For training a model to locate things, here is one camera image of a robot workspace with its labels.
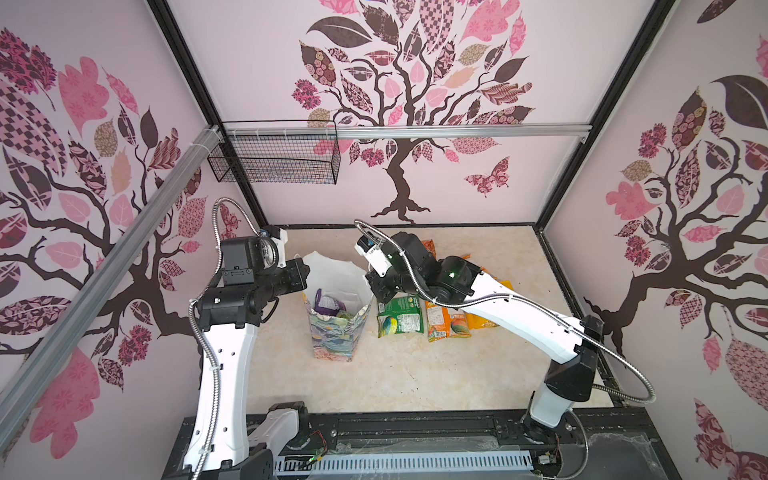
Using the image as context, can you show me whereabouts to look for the purple Fox's candy bag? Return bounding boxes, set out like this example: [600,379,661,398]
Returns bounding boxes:
[313,289,347,317]

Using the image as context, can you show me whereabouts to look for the patterned paper gift bag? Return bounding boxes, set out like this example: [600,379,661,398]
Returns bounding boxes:
[302,252,373,362]

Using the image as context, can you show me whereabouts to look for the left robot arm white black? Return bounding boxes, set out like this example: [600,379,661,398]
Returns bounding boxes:
[179,226,310,479]

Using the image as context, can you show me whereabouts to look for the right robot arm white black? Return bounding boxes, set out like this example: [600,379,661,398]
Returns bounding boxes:
[354,220,623,429]

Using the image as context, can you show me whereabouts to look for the green white snack bag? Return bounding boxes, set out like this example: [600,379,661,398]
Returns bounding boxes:
[377,295,425,338]

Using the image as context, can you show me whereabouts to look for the orange mango snack bag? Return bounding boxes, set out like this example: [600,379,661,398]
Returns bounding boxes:
[425,302,471,343]

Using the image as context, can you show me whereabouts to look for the yellow mango snack bag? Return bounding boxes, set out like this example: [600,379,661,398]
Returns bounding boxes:
[464,280,514,330]

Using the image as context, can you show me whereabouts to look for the orange snack packet far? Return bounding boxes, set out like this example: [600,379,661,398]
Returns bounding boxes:
[422,240,437,259]

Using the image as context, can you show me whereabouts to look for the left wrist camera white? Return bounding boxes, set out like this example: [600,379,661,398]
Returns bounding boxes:
[259,225,288,269]

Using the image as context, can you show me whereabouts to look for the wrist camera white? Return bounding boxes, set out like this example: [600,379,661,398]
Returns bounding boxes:
[259,225,288,269]
[355,235,392,277]

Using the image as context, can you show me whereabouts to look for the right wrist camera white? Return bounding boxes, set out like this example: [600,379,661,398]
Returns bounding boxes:
[355,235,392,277]

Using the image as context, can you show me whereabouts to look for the black wire basket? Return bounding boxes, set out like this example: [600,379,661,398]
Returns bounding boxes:
[208,120,341,185]

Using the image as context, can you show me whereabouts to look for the white slotted cable duct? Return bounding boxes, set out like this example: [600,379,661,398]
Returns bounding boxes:
[274,451,534,477]

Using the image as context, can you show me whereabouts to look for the aluminium rail back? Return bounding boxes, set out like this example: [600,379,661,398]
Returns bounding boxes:
[225,122,592,140]

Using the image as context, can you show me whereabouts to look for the aluminium rail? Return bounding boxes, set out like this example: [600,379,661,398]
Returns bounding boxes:
[225,122,592,140]
[1,125,222,447]

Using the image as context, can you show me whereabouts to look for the black base frame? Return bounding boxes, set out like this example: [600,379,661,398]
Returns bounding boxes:
[271,407,680,479]

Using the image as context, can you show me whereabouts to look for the aluminium rail left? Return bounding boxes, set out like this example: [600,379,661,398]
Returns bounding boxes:
[1,125,222,447]

